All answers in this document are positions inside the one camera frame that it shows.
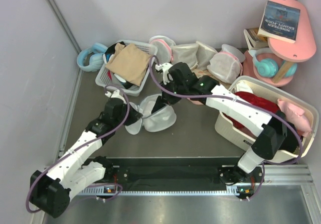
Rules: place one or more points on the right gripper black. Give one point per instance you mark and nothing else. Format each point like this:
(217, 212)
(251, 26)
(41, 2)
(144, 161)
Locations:
(167, 100)

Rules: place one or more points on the cream plastic bin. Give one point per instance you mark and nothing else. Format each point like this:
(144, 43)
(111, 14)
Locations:
(294, 145)

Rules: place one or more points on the Nineteen Eighty-Four blue book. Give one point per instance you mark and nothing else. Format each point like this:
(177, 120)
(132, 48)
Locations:
(279, 22)

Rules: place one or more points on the red garment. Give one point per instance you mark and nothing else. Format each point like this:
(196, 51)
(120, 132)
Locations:
(254, 100)

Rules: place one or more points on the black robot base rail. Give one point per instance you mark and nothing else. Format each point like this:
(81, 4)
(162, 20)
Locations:
(178, 173)

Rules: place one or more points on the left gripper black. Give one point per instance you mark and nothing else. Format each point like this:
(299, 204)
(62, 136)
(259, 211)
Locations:
(135, 115)

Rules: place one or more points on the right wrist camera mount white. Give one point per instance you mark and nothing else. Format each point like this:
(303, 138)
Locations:
(164, 69)

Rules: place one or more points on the beige mesh laundry bag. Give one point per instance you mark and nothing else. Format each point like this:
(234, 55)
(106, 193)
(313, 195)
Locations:
(185, 53)

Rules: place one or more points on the cream flat mesh bag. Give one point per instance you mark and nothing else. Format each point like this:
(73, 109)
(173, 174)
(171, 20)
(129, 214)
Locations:
(204, 54)

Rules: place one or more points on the pink two-tier shelf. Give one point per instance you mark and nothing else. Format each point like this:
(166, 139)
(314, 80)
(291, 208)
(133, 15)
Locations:
(287, 55)

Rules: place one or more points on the grey plastic laundry basket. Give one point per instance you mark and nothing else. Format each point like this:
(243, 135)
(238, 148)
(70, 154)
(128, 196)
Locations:
(106, 78)

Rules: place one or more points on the pink garment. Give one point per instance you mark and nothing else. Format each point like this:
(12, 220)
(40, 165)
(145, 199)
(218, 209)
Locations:
(296, 116)

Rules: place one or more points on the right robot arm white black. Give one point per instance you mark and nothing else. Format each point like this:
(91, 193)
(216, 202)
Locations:
(235, 111)

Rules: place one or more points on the pink zipper mesh bag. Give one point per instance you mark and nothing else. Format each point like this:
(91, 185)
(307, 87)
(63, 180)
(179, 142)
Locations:
(226, 65)

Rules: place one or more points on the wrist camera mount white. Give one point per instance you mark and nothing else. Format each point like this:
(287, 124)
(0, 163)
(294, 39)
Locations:
(164, 69)
(116, 96)

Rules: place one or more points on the teal headphones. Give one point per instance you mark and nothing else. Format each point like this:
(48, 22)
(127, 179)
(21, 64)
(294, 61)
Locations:
(266, 67)

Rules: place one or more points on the pink trimmed mesh bag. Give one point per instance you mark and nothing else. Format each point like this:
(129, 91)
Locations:
(164, 48)

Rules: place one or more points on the stack of books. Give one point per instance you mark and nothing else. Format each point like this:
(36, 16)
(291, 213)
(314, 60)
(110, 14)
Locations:
(253, 40)

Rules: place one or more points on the light blue headphones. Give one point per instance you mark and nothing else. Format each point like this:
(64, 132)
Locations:
(91, 59)

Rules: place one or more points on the white satin bra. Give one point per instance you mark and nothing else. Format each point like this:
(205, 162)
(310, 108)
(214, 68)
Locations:
(149, 107)

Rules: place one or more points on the pink patterned round bag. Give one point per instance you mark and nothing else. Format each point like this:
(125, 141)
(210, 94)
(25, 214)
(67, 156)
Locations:
(200, 73)

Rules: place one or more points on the white mesh laundry bag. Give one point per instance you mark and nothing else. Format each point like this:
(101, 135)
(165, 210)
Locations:
(158, 121)

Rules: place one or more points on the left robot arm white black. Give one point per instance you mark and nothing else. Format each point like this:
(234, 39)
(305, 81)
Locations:
(53, 189)

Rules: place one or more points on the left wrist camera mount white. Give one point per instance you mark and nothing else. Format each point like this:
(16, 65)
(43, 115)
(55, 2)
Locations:
(116, 96)

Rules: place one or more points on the beige folded garment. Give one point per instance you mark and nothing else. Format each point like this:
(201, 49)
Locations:
(129, 62)

